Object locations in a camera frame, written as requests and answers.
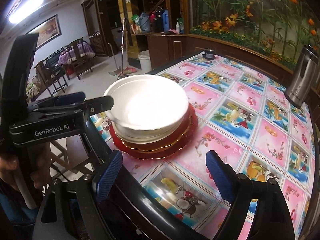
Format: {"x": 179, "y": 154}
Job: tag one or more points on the framed wall painting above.
{"x": 47, "y": 31}

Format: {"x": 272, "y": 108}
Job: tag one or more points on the stainless steel thermos jug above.
{"x": 304, "y": 74}

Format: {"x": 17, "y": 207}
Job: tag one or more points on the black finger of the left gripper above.
{"x": 96, "y": 105}

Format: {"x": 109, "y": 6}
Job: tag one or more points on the mop with metal handle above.
{"x": 124, "y": 42}

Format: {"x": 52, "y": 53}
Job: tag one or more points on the beige plastic bowl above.
{"x": 146, "y": 140}

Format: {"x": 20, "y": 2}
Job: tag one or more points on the blue container on counter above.
{"x": 165, "y": 17}

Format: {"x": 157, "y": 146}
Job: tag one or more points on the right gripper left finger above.
{"x": 106, "y": 174}

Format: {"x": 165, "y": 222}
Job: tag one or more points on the white foam bowl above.
{"x": 146, "y": 102}
{"x": 133, "y": 133}

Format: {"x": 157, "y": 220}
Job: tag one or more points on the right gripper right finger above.
{"x": 234, "y": 188}

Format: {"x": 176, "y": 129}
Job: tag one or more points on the colourful fruit pattern tablecloth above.
{"x": 244, "y": 116}

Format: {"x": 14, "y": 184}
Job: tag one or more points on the wooden chair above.
{"x": 78, "y": 58}

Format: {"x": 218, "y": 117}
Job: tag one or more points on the white plastic bucket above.
{"x": 145, "y": 62}

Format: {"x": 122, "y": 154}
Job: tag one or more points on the small black device on table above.
{"x": 209, "y": 54}

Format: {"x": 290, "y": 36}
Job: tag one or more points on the red scalloped glass plate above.
{"x": 162, "y": 148}

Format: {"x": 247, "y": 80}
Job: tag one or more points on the artificial flower display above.
{"x": 277, "y": 29}

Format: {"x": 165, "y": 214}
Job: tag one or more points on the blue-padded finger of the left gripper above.
{"x": 62, "y": 100}

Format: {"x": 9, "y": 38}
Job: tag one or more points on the person's left hand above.
{"x": 36, "y": 168}

